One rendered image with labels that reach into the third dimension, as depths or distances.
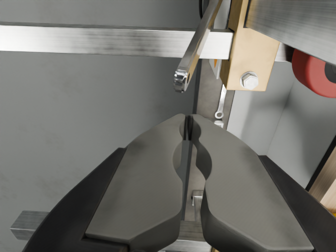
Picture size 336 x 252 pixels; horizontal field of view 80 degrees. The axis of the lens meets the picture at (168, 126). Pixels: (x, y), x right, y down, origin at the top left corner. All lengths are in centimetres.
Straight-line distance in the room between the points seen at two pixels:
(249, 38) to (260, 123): 39
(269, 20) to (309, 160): 38
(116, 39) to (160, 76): 92
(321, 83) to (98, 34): 25
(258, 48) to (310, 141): 31
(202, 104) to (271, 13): 30
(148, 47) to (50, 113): 131
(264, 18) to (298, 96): 38
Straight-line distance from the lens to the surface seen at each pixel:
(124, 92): 125
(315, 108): 51
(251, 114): 59
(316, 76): 26
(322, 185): 40
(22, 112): 164
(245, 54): 26
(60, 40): 29
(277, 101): 60
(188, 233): 33
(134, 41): 26
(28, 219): 39
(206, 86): 44
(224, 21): 33
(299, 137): 55
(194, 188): 63
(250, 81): 26
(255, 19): 22
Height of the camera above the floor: 111
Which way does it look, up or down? 57 degrees down
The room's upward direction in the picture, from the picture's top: 174 degrees counter-clockwise
